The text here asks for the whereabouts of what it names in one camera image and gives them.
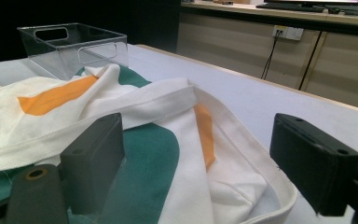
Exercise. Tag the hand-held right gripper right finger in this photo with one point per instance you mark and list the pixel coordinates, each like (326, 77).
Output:
(313, 165)

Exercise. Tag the white tote bag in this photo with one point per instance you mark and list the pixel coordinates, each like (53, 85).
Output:
(167, 99)

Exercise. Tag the white wall socket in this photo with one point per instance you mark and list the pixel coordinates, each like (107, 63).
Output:
(289, 32)

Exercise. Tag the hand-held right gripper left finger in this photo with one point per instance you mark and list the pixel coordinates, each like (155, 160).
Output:
(91, 161)

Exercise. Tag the wooden counter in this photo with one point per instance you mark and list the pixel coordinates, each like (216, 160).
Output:
(230, 8)

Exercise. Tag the black keyboard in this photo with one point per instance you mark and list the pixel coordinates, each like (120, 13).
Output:
(292, 7)

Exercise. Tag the beige cabinet front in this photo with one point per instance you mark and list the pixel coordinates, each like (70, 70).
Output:
(230, 46)

